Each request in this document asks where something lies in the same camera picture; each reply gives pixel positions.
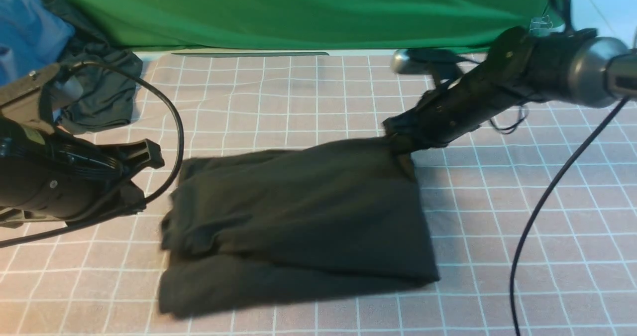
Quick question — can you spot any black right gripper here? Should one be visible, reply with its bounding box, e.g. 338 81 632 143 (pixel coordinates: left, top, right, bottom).
382 105 448 154

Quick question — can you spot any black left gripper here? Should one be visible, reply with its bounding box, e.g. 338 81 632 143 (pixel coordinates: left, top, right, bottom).
50 139 165 222

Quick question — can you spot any dark gray long-sleeve top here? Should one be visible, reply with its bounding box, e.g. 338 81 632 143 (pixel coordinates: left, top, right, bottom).
158 138 440 319

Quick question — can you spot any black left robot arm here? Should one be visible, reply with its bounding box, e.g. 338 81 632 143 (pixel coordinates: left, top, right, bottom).
0 117 165 228

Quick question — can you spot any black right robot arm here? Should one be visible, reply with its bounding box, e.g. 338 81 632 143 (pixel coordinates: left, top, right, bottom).
383 27 637 153

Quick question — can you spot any dark gray crumpled cloth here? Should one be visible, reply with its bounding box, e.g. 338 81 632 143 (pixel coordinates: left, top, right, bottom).
42 0 143 134

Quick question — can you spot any blue cloth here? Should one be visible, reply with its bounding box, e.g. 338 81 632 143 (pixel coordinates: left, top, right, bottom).
0 0 75 86

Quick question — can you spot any green backdrop cloth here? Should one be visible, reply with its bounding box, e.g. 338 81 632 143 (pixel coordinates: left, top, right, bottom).
65 0 549 52

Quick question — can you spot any metal binder clip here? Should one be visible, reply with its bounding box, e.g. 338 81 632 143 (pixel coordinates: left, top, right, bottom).
529 15 553 36

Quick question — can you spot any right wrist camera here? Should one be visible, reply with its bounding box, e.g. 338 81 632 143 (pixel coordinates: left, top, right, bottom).
390 48 468 84

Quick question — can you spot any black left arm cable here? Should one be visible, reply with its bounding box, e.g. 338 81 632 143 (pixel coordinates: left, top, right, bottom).
0 60 186 248

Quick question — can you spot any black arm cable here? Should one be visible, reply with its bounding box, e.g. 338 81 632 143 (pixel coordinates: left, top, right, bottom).
0 60 186 248
509 97 630 336

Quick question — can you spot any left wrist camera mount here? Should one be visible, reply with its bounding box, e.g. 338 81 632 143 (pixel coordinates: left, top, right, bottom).
0 63 84 135

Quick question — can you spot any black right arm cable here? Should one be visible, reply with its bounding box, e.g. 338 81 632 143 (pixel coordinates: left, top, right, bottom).
509 97 630 336

